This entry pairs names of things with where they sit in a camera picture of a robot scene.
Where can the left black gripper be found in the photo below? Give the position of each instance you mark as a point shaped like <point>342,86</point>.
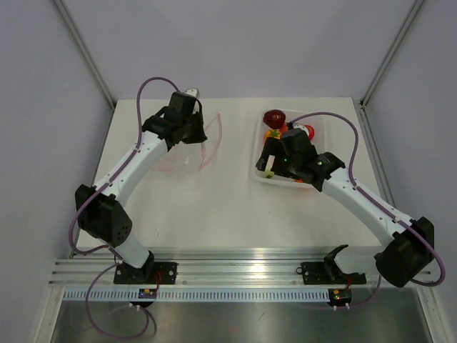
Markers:
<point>200,137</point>

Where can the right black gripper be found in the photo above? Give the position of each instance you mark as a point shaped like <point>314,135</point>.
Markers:
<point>270,148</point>

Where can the white radish with leaves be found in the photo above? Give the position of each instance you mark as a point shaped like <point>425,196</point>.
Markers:
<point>268,173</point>

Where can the clear zip top bag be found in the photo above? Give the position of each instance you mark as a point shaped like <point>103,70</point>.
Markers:
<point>192,158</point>

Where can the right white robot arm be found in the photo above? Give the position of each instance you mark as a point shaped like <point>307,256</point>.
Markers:
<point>405,244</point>

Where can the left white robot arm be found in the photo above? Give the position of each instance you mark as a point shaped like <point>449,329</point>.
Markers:
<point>100,208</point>

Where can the peach fruit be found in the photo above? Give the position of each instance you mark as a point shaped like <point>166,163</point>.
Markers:
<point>284,128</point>

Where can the dark red apple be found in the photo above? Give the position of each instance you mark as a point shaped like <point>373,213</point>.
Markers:
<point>274,118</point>

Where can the red tomato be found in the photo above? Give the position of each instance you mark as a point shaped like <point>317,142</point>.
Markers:
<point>310,131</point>

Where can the white plastic basket tray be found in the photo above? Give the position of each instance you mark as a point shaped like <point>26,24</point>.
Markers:
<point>320,141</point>

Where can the right circuit board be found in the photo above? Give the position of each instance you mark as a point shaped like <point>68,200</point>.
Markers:
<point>343,295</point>

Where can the circuit board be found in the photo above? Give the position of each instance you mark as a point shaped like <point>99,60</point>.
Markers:
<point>148,293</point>
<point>343,295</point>

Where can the left circuit board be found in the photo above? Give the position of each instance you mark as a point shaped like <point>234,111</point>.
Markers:
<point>148,293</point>

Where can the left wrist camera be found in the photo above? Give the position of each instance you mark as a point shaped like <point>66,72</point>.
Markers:
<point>192,92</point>

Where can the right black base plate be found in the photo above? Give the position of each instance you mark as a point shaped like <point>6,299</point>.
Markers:
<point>319,273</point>

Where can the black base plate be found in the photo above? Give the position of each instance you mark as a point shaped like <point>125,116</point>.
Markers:
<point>319,273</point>
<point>168,273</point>

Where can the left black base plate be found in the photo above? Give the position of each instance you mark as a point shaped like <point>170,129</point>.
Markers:
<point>168,273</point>

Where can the aluminium rail frame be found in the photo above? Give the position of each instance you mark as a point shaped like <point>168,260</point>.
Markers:
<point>204,267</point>

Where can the white slotted cable duct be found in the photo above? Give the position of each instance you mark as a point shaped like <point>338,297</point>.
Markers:
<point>199,295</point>

